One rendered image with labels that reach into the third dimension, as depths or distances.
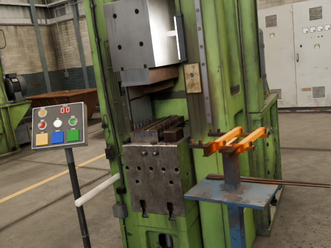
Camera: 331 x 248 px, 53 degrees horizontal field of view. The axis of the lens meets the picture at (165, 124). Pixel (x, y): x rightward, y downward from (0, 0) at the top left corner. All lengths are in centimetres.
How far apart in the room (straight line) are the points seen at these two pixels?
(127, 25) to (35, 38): 964
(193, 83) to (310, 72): 515
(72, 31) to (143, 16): 930
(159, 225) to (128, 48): 111
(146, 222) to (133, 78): 92
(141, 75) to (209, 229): 109
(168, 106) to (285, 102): 489
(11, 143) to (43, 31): 569
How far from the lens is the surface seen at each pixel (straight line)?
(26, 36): 1139
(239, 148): 139
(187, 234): 213
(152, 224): 219
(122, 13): 201
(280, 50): 705
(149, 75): 194
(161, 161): 196
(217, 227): 224
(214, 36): 193
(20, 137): 732
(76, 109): 221
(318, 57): 692
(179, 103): 241
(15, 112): 715
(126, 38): 200
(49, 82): 1161
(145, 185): 208
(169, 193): 202
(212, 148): 144
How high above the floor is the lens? 141
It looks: 11 degrees down
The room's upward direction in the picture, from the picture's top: 8 degrees counter-clockwise
